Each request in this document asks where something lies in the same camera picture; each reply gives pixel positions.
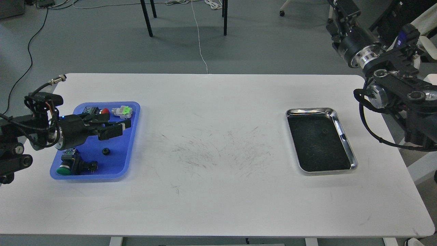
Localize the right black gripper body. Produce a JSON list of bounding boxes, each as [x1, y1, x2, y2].
[[337, 27, 381, 69]]

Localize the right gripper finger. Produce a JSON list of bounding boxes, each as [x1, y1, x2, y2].
[[326, 22, 342, 45], [329, 0, 361, 35]]

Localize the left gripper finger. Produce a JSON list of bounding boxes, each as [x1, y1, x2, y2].
[[81, 113, 110, 124], [97, 120, 131, 141]]

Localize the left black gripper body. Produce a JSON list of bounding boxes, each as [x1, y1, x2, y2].
[[24, 92, 93, 150]]

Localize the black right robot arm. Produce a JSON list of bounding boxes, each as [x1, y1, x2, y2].
[[326, 0, 437, 152]]

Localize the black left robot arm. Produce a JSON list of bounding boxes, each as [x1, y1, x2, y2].
[[0, 74, 131, 184]]

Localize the blue plastic tray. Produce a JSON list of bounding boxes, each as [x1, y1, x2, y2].
[[50, 101, 141, 182]]

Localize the silver metal tray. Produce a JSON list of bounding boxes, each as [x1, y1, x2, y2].
[[286, 107, 358, 175]]

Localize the red mushroom push button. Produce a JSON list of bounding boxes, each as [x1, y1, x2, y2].
[[82, 106, 110, 114]]

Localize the beige jacket on chair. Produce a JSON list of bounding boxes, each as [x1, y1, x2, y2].
[[393, 4, 437, 69]]

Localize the black chair legs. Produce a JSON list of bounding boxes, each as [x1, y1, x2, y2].
[[140, 0, 229, 37]]

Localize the grey and green switch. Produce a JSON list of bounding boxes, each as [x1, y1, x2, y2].
[[111, 106, 133, 119]]

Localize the green push button switch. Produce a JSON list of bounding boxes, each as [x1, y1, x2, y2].
[[56, 148, 98, 176]]

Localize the black cable on floor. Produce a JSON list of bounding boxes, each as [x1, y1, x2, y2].
[[0, 0, 79, 117]]

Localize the white cable on floor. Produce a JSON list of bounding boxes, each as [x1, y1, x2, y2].
[[166, 0, 223, 74]]

